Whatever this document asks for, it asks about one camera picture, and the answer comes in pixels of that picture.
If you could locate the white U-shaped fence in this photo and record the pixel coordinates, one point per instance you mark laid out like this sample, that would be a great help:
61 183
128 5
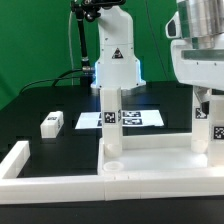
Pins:
107 186

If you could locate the marker sheet black white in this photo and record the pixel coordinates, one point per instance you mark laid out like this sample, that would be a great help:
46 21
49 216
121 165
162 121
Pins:
139 118

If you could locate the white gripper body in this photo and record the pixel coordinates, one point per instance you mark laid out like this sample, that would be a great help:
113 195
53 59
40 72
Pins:
204 68

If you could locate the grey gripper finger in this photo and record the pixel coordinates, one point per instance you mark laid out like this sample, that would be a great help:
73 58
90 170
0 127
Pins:
203 95

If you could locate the white desk top tray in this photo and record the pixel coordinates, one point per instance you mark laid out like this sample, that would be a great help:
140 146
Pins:
158 152

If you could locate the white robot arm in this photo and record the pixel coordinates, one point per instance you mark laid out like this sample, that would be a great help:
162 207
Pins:
196 32

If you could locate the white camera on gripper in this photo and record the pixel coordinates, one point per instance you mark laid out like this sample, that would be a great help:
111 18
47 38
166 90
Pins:
173 27

